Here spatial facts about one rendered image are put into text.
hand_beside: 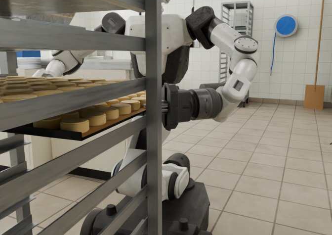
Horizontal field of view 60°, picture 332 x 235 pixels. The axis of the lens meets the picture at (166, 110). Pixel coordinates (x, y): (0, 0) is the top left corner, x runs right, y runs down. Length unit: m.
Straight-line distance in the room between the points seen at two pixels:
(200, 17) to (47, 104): 0.92
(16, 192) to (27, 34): 0.19
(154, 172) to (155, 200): 0.07
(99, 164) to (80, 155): 1.76
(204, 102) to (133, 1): 0.32
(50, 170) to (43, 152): 2.00
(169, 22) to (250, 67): 0.41
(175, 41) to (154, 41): 0.55
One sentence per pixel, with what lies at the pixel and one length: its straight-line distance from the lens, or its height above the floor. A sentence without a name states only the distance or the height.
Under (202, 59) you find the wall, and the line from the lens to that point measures 6.22.
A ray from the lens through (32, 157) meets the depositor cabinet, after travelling 2.37.
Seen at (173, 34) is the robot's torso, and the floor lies 1.02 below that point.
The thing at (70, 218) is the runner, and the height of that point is 0.69.
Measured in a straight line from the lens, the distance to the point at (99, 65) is 2.08.
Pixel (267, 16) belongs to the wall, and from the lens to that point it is 5.99.
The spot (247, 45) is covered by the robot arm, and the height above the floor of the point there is 0.97.
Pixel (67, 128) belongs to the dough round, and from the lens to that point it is 0.53.
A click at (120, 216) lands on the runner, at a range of 0.64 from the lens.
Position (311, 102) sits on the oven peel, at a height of 0.12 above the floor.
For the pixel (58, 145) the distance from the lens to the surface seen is 2.43.
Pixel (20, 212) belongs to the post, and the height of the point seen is 0.46.
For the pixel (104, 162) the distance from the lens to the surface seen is 2.20.
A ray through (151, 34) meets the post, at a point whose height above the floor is 0.98.
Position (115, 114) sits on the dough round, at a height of 0.81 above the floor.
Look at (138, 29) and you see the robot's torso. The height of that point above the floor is 1.04.
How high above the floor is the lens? 0.94
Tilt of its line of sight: 11 degrees down
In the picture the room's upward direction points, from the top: straight up
